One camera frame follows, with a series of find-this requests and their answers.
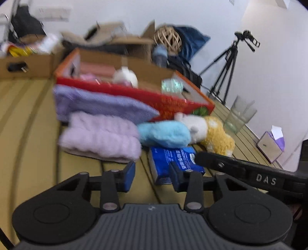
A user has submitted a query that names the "purple tissue box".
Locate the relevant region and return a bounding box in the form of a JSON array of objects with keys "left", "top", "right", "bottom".
[{"left": 256, "top": 125, "right": 286, "bottom": 164}]

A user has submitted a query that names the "white wall socket strip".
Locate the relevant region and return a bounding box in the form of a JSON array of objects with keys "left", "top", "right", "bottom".
[{"left": 38, "top": 7, "right": 73, "bottom": 21}]

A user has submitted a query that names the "open brown cardboard box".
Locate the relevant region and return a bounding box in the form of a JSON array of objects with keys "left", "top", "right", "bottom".
[{"left": 61, "top": 20, "right": 156, "bottom": 63}]

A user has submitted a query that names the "blue tissue packet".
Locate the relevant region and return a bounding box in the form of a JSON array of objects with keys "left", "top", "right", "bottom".
[{"left": 147, "top": 145, "right": 206, "bottom": 185}]

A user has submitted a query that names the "lilac knitted towel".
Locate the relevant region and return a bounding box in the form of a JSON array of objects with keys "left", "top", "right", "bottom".
[{"left": 53, "top": 85, "right": 160, "bottom": 122}]

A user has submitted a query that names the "black trolley bag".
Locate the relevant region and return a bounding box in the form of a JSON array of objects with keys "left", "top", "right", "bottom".
[{"left": 8, "top": 5, "right": 47, "bottom": 44}]

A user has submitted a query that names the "clear drinking glass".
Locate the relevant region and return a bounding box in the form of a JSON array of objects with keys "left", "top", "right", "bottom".
[{"left": 224, "top": 95, "right": 258, "bottom": 134}]

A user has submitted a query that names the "yellow and white plush toy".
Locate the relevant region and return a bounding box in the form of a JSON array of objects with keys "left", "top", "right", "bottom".
[{"left": 174, "top": 112, "right": 235, "bottom": 157}]

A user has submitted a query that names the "black tripod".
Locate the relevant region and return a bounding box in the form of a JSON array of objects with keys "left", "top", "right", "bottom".
[{"left": 198, "top": 39, "right": 241, "bottom": 105}]

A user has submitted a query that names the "blue fluffy cloth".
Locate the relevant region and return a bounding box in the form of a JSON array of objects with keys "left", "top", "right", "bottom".
[{"left": 137, "top": 121, "right": 191, "bottom": 148}]

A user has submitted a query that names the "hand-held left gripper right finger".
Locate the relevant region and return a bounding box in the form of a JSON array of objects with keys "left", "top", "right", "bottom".
[{"left": 168, "top": 162, "right": 255, "bottom": 213}]

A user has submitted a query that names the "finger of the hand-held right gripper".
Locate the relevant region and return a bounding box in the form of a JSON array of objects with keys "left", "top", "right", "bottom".
[{"left": 194, "top": 151, "right": 255, "bottom": 184}]

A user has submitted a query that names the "wooden slatted folding table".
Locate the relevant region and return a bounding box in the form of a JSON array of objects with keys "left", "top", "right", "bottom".
[{"left": 0, "top": 76, "right": 283, "bottom": 243}]

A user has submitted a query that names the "pink fluffy towel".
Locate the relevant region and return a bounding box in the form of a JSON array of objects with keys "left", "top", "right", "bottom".
[{"left": 59, "top": 111, "right": 143, "bottom": 164}]

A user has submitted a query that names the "black video camera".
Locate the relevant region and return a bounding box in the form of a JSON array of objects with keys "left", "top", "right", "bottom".
[{"left": 234, "top": 29, "right": 261, "bottom": 53}]

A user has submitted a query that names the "blue bottle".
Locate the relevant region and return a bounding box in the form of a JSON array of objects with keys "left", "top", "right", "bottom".
[{"left": 152, "top": 44, "right": 168, "bottom": 68}]

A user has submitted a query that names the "wicker ball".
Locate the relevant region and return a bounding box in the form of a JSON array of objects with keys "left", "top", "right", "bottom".
[{"left": 154, "top": 25, "right": 182, "bottom": 53}]

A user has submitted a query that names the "small cardboard box with handle hole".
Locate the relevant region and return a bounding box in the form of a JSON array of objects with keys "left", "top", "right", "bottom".
[{"left": 0, "top": 46, "right": 65, "bottom": 79}]

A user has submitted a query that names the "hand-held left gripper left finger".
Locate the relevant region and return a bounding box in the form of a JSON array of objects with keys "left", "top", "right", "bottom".
[{"left": 56, "top": 161, "right": 136, "bottom": 212}]

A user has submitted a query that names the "red cardboard box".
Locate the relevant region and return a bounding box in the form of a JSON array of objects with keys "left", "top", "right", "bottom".
[{"left": 53, "top": 47, "right": 215, "bottom": 121}]

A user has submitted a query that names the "light blue mesh bath ball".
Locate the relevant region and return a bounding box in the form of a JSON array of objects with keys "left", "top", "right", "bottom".
[{"left": 161, "top": 78, "right": 184, "bottom": 95}]

